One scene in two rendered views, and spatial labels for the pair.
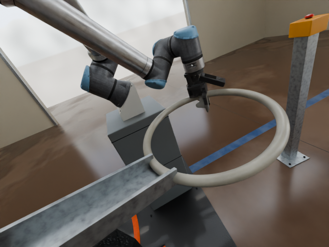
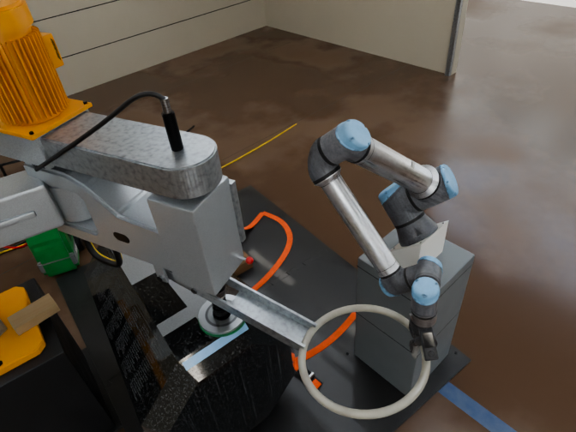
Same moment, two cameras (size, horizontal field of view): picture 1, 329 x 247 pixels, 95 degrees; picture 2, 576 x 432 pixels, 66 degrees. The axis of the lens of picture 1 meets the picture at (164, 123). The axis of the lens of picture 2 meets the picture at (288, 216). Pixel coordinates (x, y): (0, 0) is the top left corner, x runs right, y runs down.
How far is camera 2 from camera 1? 146 cm
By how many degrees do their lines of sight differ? 52
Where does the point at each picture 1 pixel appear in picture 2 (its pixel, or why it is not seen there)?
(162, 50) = (412, 273)
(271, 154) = (325, 402)
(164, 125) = not seen: hidden behind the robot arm
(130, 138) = (374, 281)
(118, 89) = (406, 231)
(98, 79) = (394, 207)
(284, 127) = (352, 411)
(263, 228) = not seen: outside the picture
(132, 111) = (403, 261)
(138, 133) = not seen: hidden behind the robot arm
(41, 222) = (250, 294)
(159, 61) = (400, 279)
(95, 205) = (269, 311)
